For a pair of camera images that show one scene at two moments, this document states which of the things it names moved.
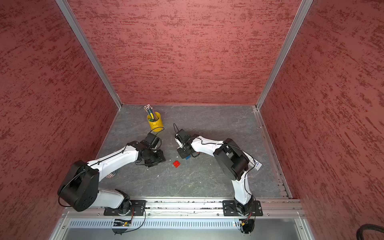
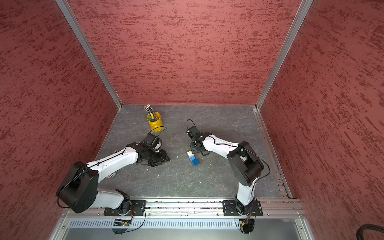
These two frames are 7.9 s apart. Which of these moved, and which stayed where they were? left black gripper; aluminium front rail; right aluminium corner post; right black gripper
Moved: right black gripper
Stayed: aluminium front rail; left black gripper; right aluminium corner post
